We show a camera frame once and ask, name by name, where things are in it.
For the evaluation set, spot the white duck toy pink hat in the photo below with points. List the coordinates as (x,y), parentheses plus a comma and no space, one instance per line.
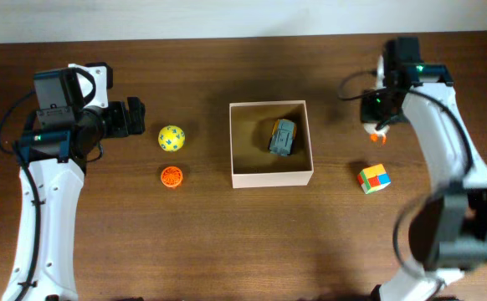
(376,134)

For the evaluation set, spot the beige open cardboard box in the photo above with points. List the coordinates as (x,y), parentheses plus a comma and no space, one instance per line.
(250,129)

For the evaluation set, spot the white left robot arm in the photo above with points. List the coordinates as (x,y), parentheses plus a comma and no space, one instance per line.
(73,116)

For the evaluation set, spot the yellow ball blue letters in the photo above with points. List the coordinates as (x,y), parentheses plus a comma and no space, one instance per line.
(171,138)

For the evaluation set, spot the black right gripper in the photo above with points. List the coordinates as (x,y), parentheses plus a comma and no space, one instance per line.
(367,114)

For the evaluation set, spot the multicolour puzzle cube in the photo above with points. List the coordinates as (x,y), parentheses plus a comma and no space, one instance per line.
(373,178)

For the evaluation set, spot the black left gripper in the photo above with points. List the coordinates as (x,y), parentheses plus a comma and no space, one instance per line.
(131,127)

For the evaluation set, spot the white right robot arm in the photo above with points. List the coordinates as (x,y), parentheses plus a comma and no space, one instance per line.
(448,236)

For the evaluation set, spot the yellow and grey toy truck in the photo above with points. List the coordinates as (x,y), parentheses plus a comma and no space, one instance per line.
(282,137)

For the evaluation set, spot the orange lattice ball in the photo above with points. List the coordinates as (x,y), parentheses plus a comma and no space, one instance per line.
(171,177)

